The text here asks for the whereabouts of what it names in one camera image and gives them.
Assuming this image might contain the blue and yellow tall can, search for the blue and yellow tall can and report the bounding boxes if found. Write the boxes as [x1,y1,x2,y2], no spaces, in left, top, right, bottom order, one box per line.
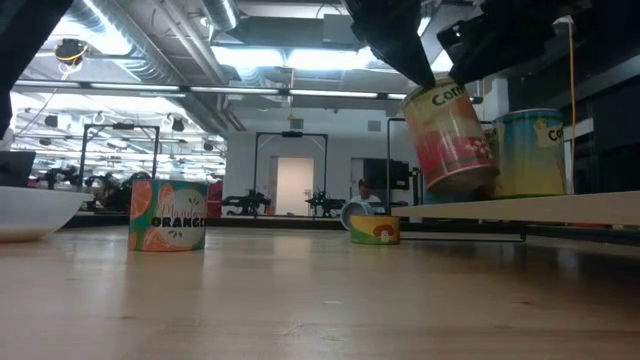
[492,108,570,200]

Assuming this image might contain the black metal gantry frame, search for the black metal gantry frame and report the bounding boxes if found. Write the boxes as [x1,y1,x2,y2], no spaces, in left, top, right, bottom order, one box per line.
[78,123,161,199]
[253,131,330,217]

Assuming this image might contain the short mushrooms can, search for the short mushrooms can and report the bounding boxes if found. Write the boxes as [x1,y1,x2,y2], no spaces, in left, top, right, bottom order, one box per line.
[348,214,401,246]

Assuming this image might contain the black wall screen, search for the black wall screen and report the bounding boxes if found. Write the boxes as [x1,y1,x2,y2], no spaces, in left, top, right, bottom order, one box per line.
[362,157,411,191]

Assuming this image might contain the blue tape roll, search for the blue tape roll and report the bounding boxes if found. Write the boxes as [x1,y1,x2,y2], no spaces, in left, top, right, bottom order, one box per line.
[339,200,375,231]

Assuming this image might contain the long silver ceiling duct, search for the long silver ceiling duct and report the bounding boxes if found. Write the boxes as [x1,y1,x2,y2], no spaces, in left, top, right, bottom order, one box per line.
[64,0,231,131]

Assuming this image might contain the yellow hanging cable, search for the yellow hanging cable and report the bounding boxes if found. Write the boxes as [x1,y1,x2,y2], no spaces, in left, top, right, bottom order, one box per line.
[567,22,576,126]

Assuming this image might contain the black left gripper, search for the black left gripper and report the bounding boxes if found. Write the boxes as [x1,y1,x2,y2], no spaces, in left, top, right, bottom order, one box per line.
[343,0,437,91]

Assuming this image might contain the black yellow ceiling cord reel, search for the black yellow ceiling cord reel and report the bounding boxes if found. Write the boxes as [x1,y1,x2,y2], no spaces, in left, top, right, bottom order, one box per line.
[53,37,90,67]

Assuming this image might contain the long overhead light bar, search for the long overhead light bar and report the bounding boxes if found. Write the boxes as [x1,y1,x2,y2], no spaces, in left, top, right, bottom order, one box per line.
[0,77,409,104]

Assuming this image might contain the person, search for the person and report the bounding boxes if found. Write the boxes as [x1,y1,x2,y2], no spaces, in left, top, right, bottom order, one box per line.
[349,178,384,204]

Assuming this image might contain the black metal table frame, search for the black metal table frame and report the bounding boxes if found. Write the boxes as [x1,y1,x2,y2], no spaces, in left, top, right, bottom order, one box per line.
[62,212,391,232]

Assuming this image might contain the mandarin oranges can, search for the mandarin oranges can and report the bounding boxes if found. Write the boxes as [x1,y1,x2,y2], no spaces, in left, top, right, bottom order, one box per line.
[128,179,209,253]

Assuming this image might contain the black monitor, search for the black monitor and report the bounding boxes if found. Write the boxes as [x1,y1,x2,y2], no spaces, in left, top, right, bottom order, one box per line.
[0,150,37,189]

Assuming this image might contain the wooden shelf black metal legs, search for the wooden shelf black metal legs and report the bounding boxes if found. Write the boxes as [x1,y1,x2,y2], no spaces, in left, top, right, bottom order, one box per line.
[384,117,640,247]

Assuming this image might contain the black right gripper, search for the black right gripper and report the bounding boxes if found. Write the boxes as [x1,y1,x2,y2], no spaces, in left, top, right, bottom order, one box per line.
[438,0,557,86]

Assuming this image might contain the pale door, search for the pale door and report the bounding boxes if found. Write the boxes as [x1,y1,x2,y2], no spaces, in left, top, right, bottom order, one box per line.
[274,156,315,217]

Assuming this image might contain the silver spiral ceiling duct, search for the silver spiral ceiling duct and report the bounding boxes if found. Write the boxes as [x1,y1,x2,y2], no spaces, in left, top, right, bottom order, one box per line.
[199,0,242,32]

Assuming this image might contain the red and yellow corn can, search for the red and yellow corn can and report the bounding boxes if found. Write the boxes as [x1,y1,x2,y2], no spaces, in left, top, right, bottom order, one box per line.
[401,75,501,197]

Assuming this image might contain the grey ceiling air unit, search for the grey ceiling air unit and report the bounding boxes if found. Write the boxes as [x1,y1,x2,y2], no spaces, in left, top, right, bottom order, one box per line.
[227,2,364,51]

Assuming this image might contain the bright ceiling light panel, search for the bright ceiling light panel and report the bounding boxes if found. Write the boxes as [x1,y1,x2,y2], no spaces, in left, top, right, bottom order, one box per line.
[209,43,374,72]

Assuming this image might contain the round pale bowl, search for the round pale bowl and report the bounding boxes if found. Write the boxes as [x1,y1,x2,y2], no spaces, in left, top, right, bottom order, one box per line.
[0,185,94,244]

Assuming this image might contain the red background object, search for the red background object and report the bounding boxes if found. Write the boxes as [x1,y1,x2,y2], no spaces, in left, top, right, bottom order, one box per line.
[205,179,225,218]

